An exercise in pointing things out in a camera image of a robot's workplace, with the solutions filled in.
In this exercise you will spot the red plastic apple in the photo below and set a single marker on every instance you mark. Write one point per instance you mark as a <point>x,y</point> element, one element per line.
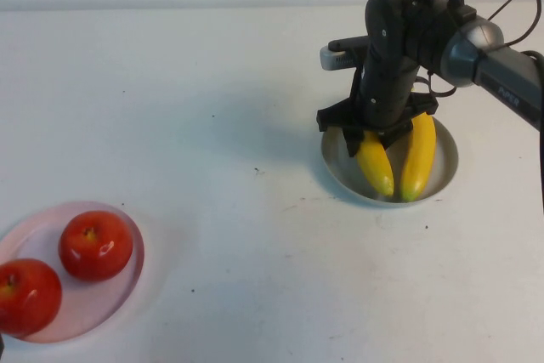
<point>30,299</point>
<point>89,252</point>

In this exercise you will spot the black zip tie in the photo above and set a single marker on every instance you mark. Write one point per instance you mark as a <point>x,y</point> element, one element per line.
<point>508,1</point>

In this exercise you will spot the pink plate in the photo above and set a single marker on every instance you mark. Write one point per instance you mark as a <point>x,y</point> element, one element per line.
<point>98,299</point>

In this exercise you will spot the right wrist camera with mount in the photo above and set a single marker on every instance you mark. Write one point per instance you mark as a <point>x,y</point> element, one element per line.
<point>336,59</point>

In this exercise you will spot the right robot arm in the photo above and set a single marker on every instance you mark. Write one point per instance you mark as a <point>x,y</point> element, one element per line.
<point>510,78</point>

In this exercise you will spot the yellow plastic banana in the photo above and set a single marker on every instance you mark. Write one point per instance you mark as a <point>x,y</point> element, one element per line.
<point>418,159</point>
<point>378,167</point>

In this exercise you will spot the grey plate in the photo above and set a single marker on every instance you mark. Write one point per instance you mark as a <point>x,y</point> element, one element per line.
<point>340,167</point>

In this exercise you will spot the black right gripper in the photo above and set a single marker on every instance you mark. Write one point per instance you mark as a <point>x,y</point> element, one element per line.
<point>387,95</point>

